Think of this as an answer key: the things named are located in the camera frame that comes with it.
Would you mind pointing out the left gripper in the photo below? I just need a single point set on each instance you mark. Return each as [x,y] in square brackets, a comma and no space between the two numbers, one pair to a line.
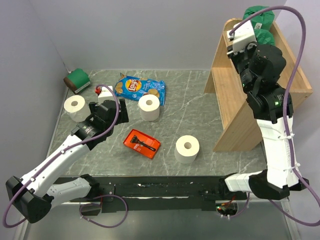
[123,117]

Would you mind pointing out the green roll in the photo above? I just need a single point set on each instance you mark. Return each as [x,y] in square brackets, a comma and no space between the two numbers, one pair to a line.
[77,80]
[264,36]
[262,21]

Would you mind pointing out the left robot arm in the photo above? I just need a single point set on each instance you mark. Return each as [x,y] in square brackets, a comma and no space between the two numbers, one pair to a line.
[35,193]

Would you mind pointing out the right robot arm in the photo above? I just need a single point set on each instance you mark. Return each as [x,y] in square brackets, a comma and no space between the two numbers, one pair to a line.
[259,67]

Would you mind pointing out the wooden shelf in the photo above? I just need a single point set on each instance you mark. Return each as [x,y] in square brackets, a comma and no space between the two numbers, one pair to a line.
[240,129]

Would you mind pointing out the black razor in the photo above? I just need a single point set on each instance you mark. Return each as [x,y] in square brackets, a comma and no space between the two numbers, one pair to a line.
[137,141]

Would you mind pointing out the orange razor box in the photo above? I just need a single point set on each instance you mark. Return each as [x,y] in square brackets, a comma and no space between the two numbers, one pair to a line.
[139,148]

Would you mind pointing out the white paper towel roll centre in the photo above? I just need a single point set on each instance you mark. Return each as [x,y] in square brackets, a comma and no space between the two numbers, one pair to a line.
[149,107]

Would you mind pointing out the white paper towel roll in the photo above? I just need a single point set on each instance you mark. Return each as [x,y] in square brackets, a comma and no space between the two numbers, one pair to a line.
[186,149]
[149,107]
[77,108]

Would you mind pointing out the blue Lays chips bag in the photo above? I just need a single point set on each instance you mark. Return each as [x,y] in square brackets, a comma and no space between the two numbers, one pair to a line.
[133,88]

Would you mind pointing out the white paper towel roll left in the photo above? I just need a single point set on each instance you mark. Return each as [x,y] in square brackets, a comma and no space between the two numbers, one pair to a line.
[77,108]

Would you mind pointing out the white paper towel roll near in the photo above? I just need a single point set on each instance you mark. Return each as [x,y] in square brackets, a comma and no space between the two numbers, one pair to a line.
[186,149]

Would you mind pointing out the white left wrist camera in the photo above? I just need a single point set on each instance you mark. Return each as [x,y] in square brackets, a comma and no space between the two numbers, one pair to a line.
[105,94]

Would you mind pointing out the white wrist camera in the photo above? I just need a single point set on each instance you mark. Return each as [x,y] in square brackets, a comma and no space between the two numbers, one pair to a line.
[241,38]
[105,94]

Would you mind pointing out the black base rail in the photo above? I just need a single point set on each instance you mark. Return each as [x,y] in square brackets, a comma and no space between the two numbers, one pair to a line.
[150,193]

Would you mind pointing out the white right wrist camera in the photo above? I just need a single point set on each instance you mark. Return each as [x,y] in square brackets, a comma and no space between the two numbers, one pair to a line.
[241,38]

